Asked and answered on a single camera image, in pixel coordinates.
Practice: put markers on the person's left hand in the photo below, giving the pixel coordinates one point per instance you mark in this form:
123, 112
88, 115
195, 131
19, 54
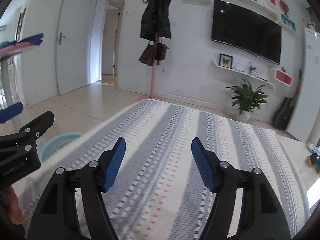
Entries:
9, 202

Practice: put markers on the striped woven table cloth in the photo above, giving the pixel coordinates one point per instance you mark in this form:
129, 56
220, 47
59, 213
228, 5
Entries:
158, 192

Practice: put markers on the pink coat stand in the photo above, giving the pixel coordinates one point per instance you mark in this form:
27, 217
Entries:
152, 94

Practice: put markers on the teal plastic basket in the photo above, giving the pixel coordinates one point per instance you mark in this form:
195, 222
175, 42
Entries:
54, 145

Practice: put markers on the upper white curved shelf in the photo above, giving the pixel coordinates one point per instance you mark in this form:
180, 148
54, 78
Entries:
274, 15

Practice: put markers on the white door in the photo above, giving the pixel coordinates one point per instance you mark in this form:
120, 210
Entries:
79, 44

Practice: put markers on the black flat television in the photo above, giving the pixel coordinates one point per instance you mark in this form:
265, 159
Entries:
250, 31

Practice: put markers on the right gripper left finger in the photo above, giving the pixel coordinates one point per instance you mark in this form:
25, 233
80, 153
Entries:
70, 195

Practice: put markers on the white refrigerator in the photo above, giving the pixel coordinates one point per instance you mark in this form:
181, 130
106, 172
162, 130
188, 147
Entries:
307, 106

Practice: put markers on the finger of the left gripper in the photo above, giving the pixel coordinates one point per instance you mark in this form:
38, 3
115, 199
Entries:
11, 112
38, 126

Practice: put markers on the small figurine on shelf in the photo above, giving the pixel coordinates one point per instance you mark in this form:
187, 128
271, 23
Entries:
252, 69

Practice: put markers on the red white wall box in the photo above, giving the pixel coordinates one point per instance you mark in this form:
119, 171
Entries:
280, 76

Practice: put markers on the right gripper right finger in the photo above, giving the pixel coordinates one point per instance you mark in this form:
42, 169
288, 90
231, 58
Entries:
261, 216

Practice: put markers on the brown bag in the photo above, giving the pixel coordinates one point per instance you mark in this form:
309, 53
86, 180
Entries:
147, 56

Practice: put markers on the black guitar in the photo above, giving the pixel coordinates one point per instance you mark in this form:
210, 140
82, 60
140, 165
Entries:
283, 114

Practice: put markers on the butterfly picture frame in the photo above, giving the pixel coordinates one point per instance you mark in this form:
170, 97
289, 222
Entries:
225, 61

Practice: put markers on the white curved wall shelf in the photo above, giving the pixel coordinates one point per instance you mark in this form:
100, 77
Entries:
269, 84

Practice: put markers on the black handbag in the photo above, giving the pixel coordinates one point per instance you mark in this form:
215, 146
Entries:
161, 51

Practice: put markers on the green potted plant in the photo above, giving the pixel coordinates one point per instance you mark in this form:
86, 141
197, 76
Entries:
247, 99

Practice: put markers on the black jacket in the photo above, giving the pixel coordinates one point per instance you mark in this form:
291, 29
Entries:
155, 20

